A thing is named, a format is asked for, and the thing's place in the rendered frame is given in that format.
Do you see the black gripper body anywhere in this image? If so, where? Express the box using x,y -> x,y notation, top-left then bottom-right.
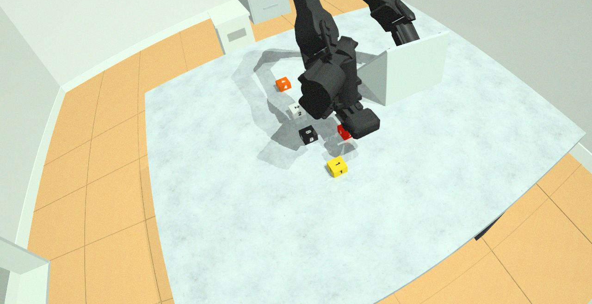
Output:
336,76 -> 380,140

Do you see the orange block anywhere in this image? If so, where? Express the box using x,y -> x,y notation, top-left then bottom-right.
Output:
275,77 -> 291,92

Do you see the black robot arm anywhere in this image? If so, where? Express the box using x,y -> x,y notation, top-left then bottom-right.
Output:
293,0 -> 420,120

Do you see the yellow block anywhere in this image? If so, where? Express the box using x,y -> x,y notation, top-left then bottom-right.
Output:
327,156 -> 348,178

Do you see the red block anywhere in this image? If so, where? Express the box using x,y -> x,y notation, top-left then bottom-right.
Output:
337,124 -> 352,141

